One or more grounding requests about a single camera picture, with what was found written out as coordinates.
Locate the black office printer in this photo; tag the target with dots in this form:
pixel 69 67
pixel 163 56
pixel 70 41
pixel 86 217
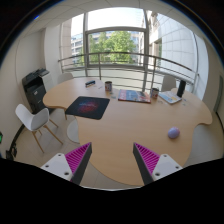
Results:
pixel 34 90

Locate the strawberry print mug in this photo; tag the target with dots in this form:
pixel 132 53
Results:
pixel 108 86

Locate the grey metal railing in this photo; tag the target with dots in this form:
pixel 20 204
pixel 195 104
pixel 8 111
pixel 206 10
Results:
pixel 99 63

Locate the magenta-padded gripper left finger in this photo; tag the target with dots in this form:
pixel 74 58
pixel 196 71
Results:
pixel 58 164

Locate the small dark flat case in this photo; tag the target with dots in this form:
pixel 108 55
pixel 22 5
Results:
pixel 90 83

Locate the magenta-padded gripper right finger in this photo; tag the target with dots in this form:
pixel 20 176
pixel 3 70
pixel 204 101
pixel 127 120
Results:
pixel 165 164

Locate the white chair with wooden legs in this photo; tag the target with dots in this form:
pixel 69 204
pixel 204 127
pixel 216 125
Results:
pixel 31 120

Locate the black mouse pad, red-blue print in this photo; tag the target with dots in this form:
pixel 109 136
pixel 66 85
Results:
pixel 87 107

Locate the lilac and pink computer mouse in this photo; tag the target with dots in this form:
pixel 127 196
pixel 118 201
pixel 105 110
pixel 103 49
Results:
pixel 173 132

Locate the tall black box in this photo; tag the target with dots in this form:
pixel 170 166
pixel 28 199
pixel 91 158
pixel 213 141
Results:
pixel 181 88

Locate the red printed magazine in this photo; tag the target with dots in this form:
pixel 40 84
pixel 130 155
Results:
pixel 133 96

